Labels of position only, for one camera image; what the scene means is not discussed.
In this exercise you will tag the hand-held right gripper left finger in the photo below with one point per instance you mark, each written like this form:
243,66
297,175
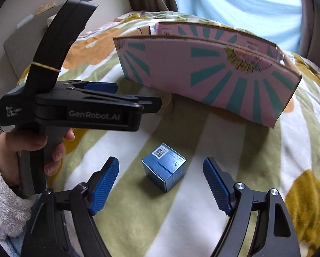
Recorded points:
105,184

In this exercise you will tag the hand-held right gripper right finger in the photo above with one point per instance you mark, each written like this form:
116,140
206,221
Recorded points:
216,184

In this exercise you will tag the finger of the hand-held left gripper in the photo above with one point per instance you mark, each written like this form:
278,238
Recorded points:
101,87
149,104

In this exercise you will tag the small blue box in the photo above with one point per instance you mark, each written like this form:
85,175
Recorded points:
162,170

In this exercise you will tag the pink printed cardboard box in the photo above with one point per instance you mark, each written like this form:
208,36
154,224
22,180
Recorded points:
202,67

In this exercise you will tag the person's left forearm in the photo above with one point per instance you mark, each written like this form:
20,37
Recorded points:
4,192

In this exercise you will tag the person's left hand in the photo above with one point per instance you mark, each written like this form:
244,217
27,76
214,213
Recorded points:
26,143

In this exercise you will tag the yellow rubber band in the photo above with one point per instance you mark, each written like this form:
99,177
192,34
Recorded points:
46,67

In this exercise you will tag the striped floral blanket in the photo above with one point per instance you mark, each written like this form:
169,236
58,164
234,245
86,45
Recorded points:
176,219

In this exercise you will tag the white padded headboard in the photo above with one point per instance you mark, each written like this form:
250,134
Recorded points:
76,13

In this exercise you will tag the beige paper scrap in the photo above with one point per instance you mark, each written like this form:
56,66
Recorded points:
46,7

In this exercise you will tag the light blue cloth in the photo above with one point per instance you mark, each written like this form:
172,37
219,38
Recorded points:
243,5

